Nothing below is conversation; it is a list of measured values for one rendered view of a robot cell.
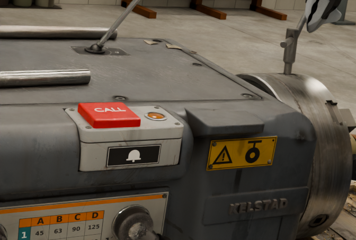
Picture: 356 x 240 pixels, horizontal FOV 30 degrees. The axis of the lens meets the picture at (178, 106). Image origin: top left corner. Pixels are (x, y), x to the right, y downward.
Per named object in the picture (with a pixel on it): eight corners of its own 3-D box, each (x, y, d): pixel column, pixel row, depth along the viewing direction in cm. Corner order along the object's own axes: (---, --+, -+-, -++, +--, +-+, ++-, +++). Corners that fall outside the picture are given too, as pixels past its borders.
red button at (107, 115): (92, 135, 77) (95, 119, 76) (76, 117, 82) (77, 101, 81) (140, 133, 80) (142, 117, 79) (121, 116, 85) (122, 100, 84)
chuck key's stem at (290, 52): (290, 91, 122) (297, 29, 120) (278, 90, 123) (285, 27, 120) (292, 89, 124) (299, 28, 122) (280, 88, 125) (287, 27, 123)
